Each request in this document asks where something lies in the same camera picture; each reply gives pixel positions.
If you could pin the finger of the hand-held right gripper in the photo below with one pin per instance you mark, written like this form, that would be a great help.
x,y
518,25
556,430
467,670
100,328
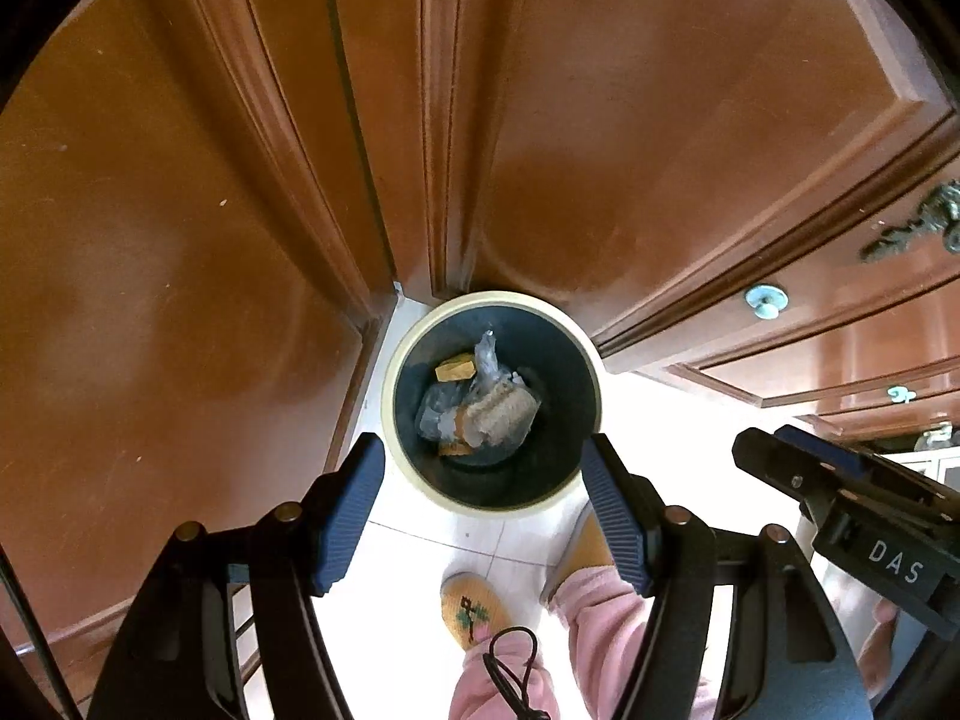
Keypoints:
x,y
840,457
772,465

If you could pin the person's left pink pants leg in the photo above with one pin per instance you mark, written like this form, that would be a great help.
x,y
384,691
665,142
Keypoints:
x,y
480,690

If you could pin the yellow knitted slipper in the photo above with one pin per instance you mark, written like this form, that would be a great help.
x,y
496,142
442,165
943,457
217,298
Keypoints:
x,y
469,607
585,551

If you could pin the yellow packet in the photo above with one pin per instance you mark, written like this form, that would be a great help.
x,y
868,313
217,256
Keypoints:
x,y
454,369

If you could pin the wooden drawer front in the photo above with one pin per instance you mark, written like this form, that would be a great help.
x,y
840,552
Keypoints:
x,y
840,315

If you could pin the person's pink pants leg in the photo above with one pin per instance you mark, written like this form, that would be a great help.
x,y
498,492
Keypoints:
x,y
480,690
600,630

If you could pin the round pale blue knob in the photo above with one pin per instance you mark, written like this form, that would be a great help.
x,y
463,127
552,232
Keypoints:
x,y
900,394
765,301

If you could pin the person's right pink pants leg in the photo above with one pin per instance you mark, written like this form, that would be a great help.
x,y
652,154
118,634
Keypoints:
x,y
600,630

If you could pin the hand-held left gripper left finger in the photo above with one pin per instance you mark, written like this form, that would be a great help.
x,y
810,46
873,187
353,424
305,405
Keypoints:
x,y
352,510

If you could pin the straw-coloured loofah sponge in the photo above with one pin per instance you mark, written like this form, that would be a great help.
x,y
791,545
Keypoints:
x,y
495,409

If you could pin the wooden cabinet door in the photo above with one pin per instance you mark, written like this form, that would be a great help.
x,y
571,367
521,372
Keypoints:
x,y
637,127
150,277

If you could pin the dark trash bin cream rim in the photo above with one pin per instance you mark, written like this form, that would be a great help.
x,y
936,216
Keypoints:
x,y
559,397

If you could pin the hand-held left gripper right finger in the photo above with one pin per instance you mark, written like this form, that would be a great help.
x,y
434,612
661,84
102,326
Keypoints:
x,y
611,510

